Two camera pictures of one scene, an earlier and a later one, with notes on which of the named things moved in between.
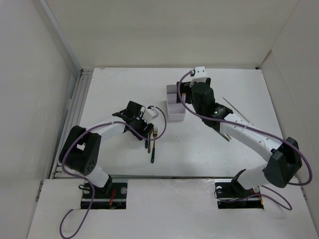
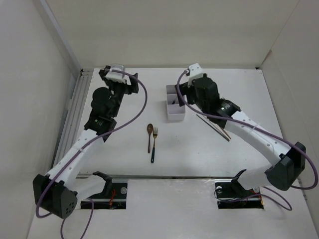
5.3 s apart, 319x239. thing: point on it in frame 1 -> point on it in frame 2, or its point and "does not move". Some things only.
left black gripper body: (140, 125) -> (118, 90)
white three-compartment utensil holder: (175, 111) does not move
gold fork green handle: (155, 132) does not move
